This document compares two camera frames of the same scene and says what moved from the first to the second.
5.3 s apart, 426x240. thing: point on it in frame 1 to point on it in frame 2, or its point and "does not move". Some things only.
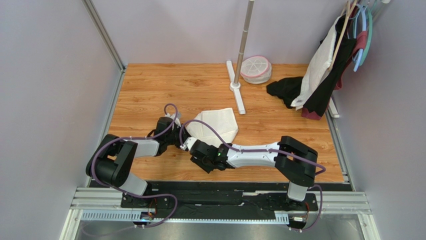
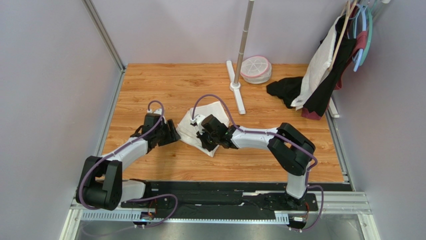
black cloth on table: (286, 88) does not move
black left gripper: (185, 134) to (172, 136)
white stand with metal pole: (234, 86) does not move
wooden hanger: (349, 11) does not move
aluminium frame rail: (107, 41) does not move
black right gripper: (193, 150) to (206, 138)
